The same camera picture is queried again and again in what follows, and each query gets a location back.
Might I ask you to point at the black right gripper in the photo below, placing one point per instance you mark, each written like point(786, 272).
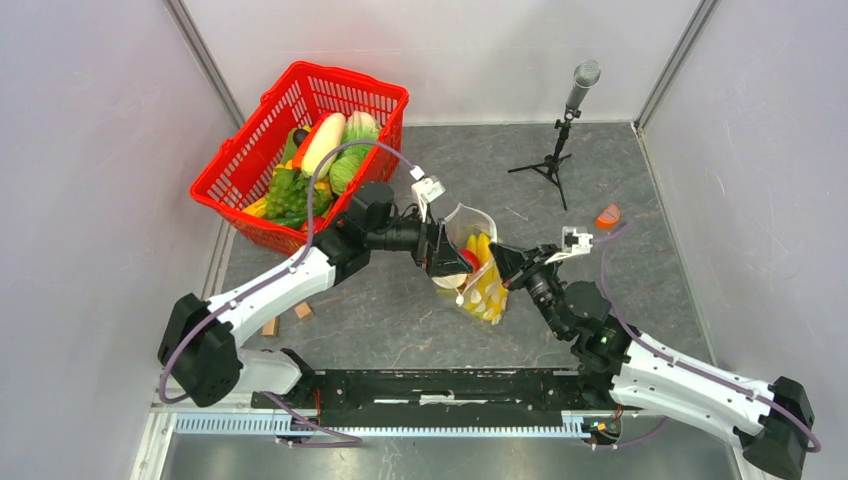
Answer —
point(510, 261)

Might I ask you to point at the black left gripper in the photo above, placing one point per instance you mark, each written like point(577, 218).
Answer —
point(445, 261)

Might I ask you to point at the yellow banana bunch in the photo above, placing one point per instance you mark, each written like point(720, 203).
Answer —
point(487, 298)

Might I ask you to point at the clear polka dot zip bag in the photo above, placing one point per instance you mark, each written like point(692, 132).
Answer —
point(463, 222)

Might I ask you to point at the red apple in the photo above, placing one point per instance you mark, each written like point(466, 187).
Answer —
point(471, 258)

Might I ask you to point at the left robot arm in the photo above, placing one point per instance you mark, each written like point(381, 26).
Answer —
point(199, 350)

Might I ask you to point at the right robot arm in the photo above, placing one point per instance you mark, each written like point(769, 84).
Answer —
point(769, 422)

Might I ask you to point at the black microphone tripod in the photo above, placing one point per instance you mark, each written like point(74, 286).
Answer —
point(550, 165)

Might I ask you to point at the orange small block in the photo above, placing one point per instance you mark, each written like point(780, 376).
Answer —
point(609, 217)

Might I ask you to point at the round green cabbage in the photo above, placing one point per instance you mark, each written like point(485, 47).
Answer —
point(342, 172)

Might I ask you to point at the light wooden cube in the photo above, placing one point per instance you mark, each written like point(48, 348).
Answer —
point(303, 311)

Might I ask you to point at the napa cabbage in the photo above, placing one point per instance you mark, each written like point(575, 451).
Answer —
point(359, 126)

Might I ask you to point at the green bell pepper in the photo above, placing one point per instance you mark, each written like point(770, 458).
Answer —
point(298, 220)

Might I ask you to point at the white radish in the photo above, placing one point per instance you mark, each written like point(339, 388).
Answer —
point(324, 137)

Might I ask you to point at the green leafy lettuce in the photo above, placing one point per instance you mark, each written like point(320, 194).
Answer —
point(287, 194)

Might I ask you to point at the red chili pepper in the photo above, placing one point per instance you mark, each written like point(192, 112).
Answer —
point(303, 140)

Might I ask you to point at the red plastic shopping basket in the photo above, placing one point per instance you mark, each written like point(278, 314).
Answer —
point(242, 169)

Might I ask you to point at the tan wooden block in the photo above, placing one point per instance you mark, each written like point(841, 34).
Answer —
point(271, 328)

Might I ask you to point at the silver microphone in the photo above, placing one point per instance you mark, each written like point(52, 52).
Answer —
point(586, 75)

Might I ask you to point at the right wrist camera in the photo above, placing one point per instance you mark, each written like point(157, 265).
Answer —
point(576, 241)

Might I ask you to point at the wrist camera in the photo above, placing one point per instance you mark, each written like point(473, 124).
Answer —
point(576, 241)
point(426, 189)

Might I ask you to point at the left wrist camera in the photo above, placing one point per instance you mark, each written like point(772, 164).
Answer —
point(426, 189)

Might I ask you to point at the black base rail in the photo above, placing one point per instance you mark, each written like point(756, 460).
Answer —
point(489, 397)

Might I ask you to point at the aluminium frame rail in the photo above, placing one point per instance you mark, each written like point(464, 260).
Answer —
point(259, 415)

